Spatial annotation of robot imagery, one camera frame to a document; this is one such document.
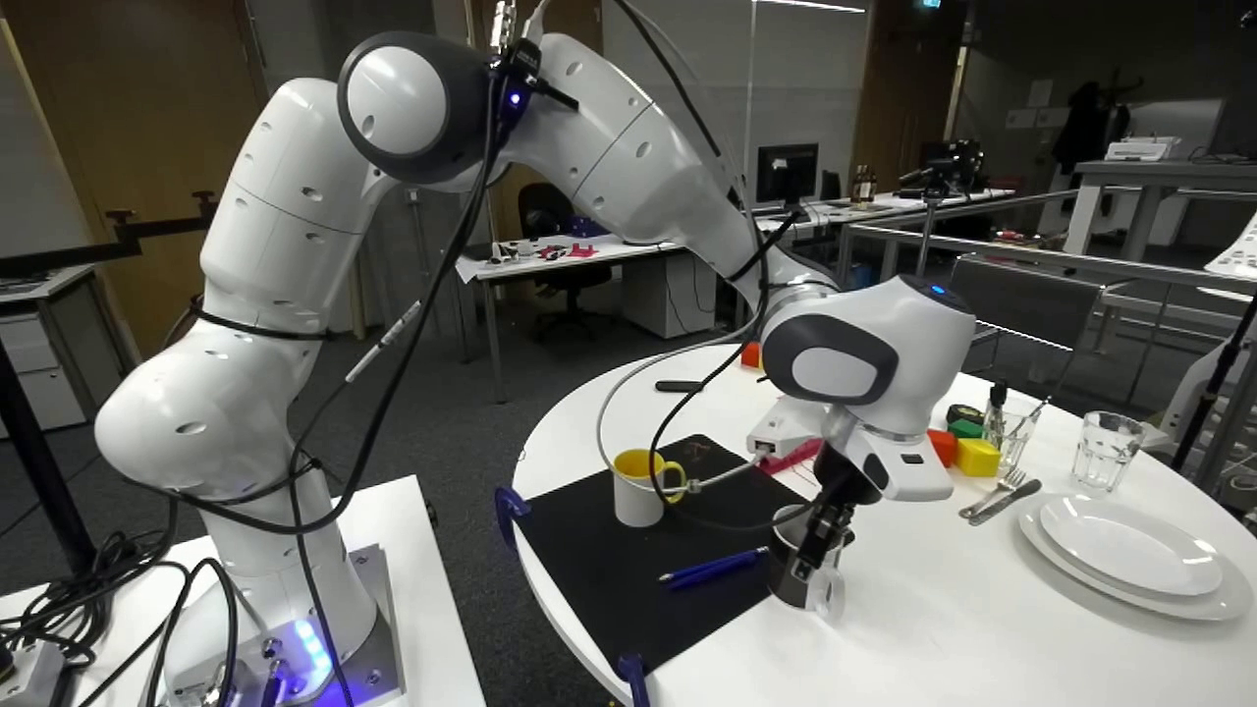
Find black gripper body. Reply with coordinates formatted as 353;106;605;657
808;442;889;529

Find white robot base table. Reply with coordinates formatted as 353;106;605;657
0;472;492;707

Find gray cup white inside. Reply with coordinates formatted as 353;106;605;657
766;501;856;619

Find blue pen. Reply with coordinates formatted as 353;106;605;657
654;541;772;593

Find green cube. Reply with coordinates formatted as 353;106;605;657
941;399;990;442

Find metal cutlery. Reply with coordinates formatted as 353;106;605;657
957;476;1048;529

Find glass jar with utensils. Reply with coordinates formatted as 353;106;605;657
984;381;1051;484

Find white mug yellow inside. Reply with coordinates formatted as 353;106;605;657
609;446;690;533

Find black table mat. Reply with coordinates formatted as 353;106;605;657
514;431;821;681

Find blue table clamp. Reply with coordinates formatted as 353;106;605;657
616;652;654;707
492;484;529;551

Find gray panel chair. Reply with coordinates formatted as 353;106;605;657
941;253;1113;397

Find clear drinking glass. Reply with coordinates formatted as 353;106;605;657
1072;410;1152;499

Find small white plate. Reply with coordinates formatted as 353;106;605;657
1033;488;1229;605

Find small black computer monitor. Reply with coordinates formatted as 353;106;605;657
755;140;823;217

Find long white office desk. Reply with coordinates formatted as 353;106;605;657
453;190;1020;383

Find white plate stack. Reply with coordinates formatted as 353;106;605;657
1017;501;1257;627

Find black office chair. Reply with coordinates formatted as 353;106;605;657
514;182;597;313

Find white side table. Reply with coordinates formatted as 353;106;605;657
1062;152;1257;259

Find gray power box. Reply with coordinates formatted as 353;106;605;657
0;635;70;707

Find metal rail frame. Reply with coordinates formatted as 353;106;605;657
827;190;1257;436

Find camera tripod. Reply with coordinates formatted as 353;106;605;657
894;139;993;288

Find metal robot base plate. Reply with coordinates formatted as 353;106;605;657
167;541;406;707

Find black cable bundle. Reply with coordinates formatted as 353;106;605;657
0;526;256;707

